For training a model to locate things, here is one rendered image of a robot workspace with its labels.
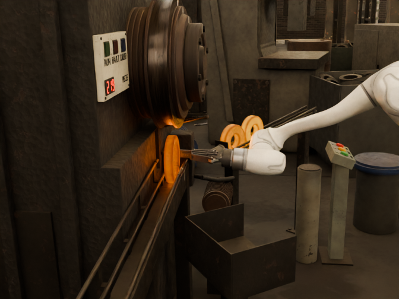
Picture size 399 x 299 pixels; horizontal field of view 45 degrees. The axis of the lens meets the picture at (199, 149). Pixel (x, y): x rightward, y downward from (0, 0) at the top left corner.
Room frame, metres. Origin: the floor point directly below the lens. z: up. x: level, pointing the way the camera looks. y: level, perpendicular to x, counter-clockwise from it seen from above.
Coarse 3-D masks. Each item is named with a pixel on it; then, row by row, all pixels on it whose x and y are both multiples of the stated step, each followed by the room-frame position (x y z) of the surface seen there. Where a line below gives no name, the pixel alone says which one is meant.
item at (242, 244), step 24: (192, 216) 1.31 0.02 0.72; (216, 216) 1.34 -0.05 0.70; (240, 216) 1.38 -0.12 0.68; (192, 240) 1.25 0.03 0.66; (216, 240) 1.34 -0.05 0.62; (240, 240) 1.36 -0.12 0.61; (288, 240) 1.14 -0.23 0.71; (192, 264) 1.26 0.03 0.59; (216, 264) 1.13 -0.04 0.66; (240, 264) 1.08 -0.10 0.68; (264, 264) 1.11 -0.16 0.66; (288, 264) 1.15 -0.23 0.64; (240, 288) 1.08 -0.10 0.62; (264, 288) 1.11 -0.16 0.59
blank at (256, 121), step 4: (248, 116) 2.30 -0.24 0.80; (252, 116) 2.29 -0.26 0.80; (256, 116) 2.31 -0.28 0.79; (244, 120) 2.28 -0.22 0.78; (248, 120) 2.26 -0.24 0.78; (252, 120) 2.28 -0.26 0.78; (256, 120) 2.30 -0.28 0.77; (260, 120) 2.33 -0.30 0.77; (244, 124) 2.26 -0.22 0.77; (248, 124) 2.26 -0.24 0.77; (252, 124) 2.28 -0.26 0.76; (256, 124) 2.31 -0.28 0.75; (260, 124) 2.33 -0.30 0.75; (244, 128) 2.25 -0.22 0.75; (248, 128) 2.26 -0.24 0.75; (256, 128) 2.32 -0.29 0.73; (260, 128) 2.33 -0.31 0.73; (248, 132) 2.26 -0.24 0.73; (248, 136) 2.26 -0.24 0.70; (248, 140) 2.26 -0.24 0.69; (248, 144) 2.26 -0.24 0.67
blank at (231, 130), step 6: (228, 126) 2.18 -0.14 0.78; (234, 126) 2.17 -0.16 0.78; (240, 126) 2.21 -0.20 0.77; (222, 132) 2.16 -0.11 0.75; (228, 132) 2.14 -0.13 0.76; (234, 132) 2.17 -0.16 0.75; (240, 132) 2.21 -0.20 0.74; (222, 138) 2.14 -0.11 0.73; (228, 138) 2.14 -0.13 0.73; (240, 138) 2.21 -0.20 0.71; (228, 144) 2.14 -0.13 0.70; (234, 144) 2.21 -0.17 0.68; (240, 144) 2.21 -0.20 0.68
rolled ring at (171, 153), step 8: (168, 136) 1.76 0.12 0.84; (176, 136) 1.79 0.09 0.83; (168, 144) 1.72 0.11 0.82; (176, 144) 1.80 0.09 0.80; (168, 152) 1.69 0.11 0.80; (176, 152) 1.83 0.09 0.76; (168, 160) 1.68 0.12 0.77; (176, 160) 1.82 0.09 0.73; (168, 168) 1.68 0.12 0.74; (176, 168) 1.80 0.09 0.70; (168, 176) 1.69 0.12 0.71
